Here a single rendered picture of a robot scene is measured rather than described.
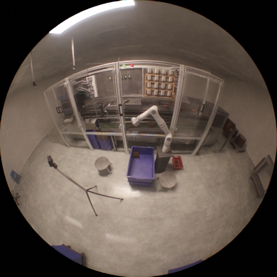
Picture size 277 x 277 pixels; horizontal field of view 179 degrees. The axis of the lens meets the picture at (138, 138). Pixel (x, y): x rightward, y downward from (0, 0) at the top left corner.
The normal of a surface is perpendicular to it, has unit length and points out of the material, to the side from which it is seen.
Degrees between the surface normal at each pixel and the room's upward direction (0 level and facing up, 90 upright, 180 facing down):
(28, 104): 90
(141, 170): 0
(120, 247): 0
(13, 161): 90
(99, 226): 0
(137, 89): 90
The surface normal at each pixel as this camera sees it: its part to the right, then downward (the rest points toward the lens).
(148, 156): -0.01, -0.75
